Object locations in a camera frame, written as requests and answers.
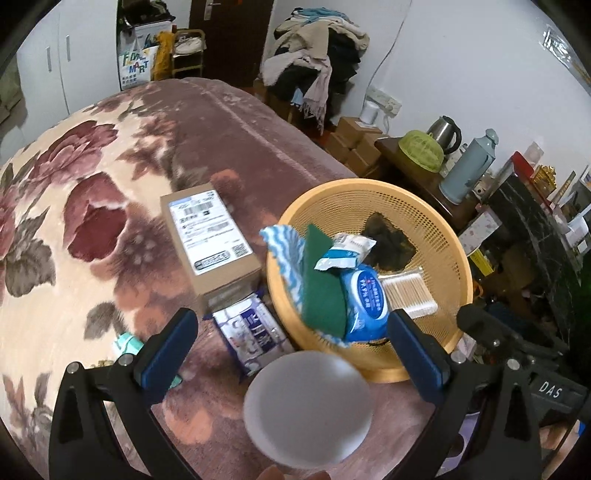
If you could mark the dark cloth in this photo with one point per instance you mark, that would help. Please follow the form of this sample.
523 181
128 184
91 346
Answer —
388 240

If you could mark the stack of small cardboard boxes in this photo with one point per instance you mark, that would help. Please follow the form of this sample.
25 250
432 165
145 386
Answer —
351 143

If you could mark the clear plastic bag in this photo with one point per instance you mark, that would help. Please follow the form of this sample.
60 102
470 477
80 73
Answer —
563 50

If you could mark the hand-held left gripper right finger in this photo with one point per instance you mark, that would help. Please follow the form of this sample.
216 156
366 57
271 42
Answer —
415 355

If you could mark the brown door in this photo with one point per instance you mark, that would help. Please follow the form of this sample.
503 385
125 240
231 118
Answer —
240 41

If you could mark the pile of clothes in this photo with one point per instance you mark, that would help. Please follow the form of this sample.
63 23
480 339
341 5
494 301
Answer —
314 55

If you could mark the white wardrobe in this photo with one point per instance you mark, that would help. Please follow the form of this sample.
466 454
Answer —
87 55

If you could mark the yellow bag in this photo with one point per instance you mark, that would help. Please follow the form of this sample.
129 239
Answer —
162 55

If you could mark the floral paper box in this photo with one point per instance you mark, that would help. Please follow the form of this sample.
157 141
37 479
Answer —
480 230

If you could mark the green plastic colander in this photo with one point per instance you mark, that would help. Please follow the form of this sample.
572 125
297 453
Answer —
420 150

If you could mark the blue wet wipes pack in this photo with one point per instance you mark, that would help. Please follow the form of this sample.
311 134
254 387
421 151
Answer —
364 304

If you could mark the white printed shopping bag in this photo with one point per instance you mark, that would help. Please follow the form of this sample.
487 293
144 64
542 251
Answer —
134 64

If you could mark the wooden rack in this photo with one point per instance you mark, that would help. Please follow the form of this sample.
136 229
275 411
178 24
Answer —
201 60

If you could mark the bag of cotton swabs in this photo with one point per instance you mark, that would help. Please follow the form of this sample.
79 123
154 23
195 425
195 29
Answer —
406 290

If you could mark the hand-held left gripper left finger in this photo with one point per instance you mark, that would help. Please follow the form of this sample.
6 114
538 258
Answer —
166 355

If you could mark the red box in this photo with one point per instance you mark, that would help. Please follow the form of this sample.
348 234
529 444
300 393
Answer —
521 162

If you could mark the teal face mask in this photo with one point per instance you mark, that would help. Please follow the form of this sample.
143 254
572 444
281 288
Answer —
125 344

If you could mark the green jacket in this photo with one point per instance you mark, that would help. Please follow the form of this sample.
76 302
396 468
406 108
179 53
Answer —
9 92

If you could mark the wooden side table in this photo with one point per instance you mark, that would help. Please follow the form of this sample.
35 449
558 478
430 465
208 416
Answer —
406 180

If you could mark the green scouring pad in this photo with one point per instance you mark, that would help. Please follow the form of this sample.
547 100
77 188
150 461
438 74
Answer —
321 286

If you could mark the white shoes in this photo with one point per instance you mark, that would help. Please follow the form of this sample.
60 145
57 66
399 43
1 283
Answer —
187 45

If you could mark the small white blue packet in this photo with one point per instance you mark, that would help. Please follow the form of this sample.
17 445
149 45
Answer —
344 256

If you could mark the blue white wavy cloth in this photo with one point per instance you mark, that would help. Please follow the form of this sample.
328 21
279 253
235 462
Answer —
286 258

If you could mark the navy white tissue pack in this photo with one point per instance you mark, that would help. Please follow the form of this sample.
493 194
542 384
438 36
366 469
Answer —
249 332

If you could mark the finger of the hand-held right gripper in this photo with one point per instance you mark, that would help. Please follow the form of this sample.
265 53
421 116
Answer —
480 325

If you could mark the floral plush blanket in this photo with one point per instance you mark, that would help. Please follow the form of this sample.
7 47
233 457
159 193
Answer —
138 152

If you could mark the cardboard box with label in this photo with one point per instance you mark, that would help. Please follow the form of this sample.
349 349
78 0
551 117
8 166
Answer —
207 240

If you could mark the gold ornament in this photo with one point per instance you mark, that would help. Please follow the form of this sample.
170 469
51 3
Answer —
547 179

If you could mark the yellow plastic basket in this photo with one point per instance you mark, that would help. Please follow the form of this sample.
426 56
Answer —
415 207

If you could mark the steel electric kettle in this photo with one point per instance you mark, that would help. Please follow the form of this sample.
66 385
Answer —
443 134

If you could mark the white wall socket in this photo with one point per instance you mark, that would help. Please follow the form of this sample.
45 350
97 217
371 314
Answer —
385 99

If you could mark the pale blue thermos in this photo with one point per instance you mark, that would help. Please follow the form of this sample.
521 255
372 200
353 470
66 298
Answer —
466 170

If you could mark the black marble cabinet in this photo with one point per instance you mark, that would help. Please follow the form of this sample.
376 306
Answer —
531 221

